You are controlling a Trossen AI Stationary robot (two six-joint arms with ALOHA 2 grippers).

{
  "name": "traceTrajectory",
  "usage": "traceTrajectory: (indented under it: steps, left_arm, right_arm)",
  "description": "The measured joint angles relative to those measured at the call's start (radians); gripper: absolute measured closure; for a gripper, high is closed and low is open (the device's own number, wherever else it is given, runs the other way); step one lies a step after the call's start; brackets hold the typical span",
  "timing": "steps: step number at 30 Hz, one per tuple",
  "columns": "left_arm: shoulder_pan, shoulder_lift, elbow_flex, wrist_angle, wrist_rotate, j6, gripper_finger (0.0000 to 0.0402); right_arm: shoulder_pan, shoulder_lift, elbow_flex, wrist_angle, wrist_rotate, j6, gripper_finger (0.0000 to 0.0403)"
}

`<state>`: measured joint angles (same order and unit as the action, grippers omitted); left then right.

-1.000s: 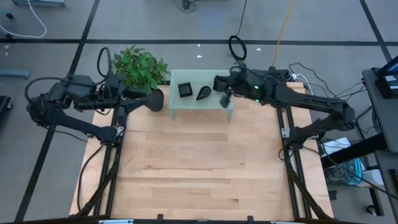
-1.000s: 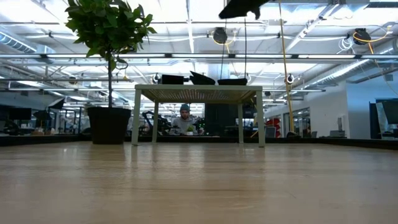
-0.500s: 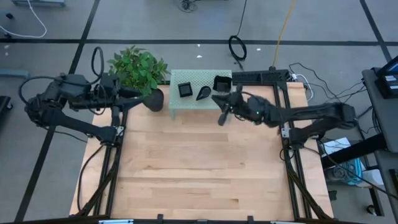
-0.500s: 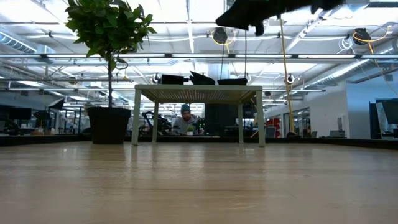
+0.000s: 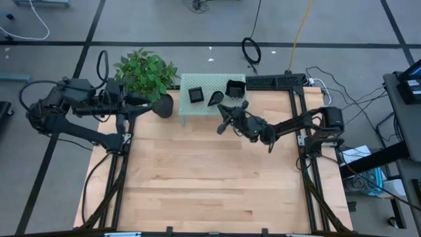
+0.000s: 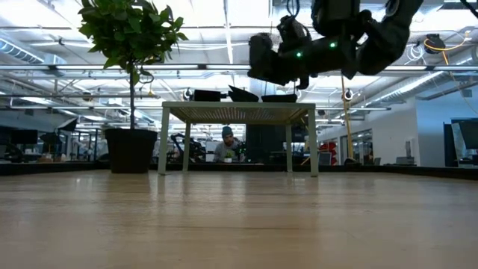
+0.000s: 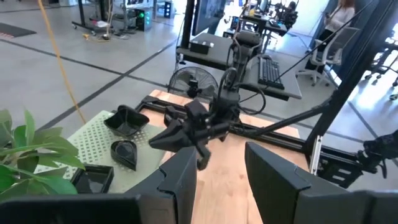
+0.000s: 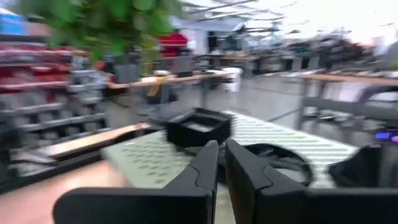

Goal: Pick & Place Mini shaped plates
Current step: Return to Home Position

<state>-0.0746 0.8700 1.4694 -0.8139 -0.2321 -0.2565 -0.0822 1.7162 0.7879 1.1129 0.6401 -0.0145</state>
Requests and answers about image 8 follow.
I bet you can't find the black teardrop mini plate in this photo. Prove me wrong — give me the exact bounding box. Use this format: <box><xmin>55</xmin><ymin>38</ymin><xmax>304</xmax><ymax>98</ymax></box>
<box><xmin>217</xmin><ymin>142</ymin><xmax>314</xmax><ymax>187</ymax></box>

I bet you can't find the green potted plant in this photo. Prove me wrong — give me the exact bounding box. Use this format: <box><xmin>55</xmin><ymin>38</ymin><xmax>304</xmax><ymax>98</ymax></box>
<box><xmin>18</xmin><ymin>0</ymin><xmax>184</xmax><ymax>75</ymax></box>

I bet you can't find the red and grey storage rack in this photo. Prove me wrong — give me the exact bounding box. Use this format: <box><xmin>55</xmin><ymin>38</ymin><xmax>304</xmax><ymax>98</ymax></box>
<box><xmin>0</xmin><ymin>9</ymin><xmax>109</xmax><ymax>150</ymax></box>

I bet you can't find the white background bin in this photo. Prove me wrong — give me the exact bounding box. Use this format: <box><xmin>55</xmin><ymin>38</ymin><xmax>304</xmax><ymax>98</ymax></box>
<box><xmin>222</xmin><ymin>67</ymin><xmax>244</xmax><ymax>93</ymax></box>

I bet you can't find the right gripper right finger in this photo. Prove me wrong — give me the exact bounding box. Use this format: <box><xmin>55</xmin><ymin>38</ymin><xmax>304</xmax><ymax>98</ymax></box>
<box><xmin>224</xmin><ymin>139</ymin><xmax>308</xmax><ymax>224</ymax></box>

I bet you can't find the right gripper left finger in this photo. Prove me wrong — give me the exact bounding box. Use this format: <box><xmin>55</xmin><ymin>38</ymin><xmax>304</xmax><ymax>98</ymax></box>
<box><xmin>163</xmin><ymin>139</ymin><xmax>220</xmax><ymax>224</ymax></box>

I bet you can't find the red background cabinet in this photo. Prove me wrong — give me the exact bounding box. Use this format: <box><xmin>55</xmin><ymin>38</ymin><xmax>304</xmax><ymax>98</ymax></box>
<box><xmin>158</xmin><ymin>32</ymin><xmax>189</xmax><ymax>59</ymax></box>

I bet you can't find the black square mini plate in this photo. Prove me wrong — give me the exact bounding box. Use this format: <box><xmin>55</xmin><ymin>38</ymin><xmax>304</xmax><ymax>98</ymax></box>
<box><xmin>165</xmin><ymin>107</ymin><xmax>234</xmax><ymax>149</ymax></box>

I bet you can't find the black computer tower blue light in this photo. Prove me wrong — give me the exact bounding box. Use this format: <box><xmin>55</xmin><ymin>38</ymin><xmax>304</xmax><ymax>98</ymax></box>
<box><xmin>374</xmin><ymin>129</ymin><xmax>398</xmax><ymax>144</ymax></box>

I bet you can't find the green perforated metal shelf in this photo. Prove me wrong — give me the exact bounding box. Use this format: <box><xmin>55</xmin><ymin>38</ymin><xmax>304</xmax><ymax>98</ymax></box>
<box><xmin>101</xmin><ymin>110</ymin><xmax>360</xmax><ymax>224</ymax></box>

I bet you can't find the wooden desk with grey frame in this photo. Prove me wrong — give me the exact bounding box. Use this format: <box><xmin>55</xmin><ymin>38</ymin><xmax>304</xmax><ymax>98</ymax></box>
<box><xmin>297</xmin><ymin>72</ymin><xmax>398</xmax><ymax>131</ymax></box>

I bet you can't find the wooden background desk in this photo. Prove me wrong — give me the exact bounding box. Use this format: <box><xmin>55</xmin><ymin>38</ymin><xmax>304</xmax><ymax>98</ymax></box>
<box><xmin>107</xmin><ymin>70</ymin><xmax>233</xmax><ymax>118</ymax></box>

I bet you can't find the black wavy mini plate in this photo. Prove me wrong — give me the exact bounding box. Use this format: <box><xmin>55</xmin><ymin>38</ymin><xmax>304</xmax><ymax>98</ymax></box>
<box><xmin>328</xmin><ymin>142</ymin><xmax>398</xmax><ymax>189</ymax></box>

